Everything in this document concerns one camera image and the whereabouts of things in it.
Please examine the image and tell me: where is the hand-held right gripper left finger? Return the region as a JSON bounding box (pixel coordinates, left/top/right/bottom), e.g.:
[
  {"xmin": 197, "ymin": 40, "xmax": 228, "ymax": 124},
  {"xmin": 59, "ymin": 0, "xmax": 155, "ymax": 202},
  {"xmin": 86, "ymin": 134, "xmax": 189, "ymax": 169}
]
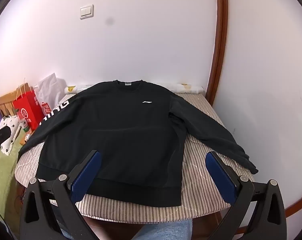
[{"xmin": 19, "ymin": 150, "xmax": 102, "ymax": 240}]

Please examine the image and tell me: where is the duck print rolled mat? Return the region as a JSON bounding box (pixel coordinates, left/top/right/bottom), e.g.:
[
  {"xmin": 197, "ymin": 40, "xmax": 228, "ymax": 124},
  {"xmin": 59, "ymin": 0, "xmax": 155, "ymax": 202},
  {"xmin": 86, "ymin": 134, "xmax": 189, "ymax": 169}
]
[{"xmin": 64, "ymin": 82, "xmax": 204, "ymax": 95}]

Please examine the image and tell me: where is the white light switch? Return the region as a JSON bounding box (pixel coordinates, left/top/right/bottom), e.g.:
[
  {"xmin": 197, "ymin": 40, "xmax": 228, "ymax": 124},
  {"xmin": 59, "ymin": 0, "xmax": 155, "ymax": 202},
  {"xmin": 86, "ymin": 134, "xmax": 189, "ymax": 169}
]
[{"xmin": 79, "ymin": 4, "xmax": 94, "ymax": 20}]

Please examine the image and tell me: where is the green bedsheet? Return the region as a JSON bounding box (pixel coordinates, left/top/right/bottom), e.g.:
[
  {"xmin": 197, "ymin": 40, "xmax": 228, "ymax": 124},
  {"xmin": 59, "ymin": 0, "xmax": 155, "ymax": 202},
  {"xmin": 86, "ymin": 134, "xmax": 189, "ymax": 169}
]
[{"xmin": 0, "ymin": 130, "xmax": 32, "ymax": 230}]

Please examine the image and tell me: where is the person's leg in jeans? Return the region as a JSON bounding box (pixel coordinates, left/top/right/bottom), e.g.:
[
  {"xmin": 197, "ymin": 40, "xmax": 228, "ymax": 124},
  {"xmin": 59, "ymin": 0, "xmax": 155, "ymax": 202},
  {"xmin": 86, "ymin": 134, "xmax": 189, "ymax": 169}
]
[{"xmin": 131, "ymin": 219, "xmax": 194, "ymax": 240}]

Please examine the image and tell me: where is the red paper bag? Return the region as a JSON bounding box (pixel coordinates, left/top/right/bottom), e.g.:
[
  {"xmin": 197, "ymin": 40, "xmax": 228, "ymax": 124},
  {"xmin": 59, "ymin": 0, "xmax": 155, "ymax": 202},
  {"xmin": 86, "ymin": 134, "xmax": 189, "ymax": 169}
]
[{"xmin": 13, "ymin": 77, "xmax": 45, "ymax": 131}]

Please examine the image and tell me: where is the wooden headboard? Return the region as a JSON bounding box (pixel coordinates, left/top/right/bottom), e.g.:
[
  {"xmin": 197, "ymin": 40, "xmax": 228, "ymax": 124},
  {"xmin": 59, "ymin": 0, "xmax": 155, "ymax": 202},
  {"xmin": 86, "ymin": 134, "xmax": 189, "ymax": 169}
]
[{"xmin": 0, "ymin": 84, "xmax": 29, "ymax": 117}]

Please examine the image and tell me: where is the brown wooden door trim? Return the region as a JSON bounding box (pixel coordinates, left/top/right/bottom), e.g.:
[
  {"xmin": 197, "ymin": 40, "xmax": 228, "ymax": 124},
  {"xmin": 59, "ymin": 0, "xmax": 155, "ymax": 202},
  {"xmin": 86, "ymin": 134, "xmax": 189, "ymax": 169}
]
[{"xmin": 205, "ymin": 0, "xmax": 229, "ymax": 105}]

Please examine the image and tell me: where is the black sweatshirt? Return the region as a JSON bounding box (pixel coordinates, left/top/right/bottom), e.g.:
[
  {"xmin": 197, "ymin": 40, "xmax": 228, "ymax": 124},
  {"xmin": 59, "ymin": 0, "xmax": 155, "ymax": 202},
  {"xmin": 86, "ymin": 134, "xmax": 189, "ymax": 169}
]
[{"xmin": 18, "ymin": 79, "xmax": 259, "ymax": 208}]

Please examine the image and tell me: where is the brown wooden baseboard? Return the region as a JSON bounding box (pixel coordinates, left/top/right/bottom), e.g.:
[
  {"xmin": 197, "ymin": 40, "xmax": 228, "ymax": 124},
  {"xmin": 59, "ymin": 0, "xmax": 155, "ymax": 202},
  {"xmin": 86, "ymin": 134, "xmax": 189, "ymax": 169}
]
[{"xmin": 283, "ymin": 164, "xmax": 302, "ymax": 215}]

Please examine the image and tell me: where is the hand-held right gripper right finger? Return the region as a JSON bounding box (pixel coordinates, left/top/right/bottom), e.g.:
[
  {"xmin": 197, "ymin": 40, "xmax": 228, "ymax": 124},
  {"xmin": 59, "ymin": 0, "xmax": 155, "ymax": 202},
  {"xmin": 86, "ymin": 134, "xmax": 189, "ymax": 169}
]
[{"xmin": 205, "ymin": 151, "xmax": 289, "ymax": 240}]

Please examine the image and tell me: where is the clear water bottle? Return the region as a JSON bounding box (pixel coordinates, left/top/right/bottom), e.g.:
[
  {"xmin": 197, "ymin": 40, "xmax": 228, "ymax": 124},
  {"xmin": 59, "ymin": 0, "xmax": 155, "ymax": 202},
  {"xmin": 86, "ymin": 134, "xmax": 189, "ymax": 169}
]
[{"xmin": 16, "ymin": 107, "xmax": 31, "ymax": 133}]

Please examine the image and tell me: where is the grey striped blanket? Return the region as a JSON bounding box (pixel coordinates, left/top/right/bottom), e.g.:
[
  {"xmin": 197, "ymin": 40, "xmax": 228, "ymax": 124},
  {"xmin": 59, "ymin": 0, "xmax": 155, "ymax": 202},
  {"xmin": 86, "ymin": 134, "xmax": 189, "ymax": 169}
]
[{"xmin": 14, "ymin": 90, "xmax": 256, "ymax": 222}]

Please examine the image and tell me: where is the white black spotted cloth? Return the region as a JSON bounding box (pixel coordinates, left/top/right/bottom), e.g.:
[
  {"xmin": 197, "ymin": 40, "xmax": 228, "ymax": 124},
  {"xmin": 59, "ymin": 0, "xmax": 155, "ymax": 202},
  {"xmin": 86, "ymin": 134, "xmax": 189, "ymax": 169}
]
[{"xmin": 0, "ymin": 115, "xmax": 20, "ymax": 155}]

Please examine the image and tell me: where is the white paper bag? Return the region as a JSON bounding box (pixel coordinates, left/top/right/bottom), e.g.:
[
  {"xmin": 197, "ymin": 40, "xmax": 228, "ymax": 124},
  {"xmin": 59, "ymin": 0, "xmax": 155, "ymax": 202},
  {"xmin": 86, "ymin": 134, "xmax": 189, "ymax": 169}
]
[{"xmin": 34, "ymin": 73, "xmax": 67, "ymax": 117}]

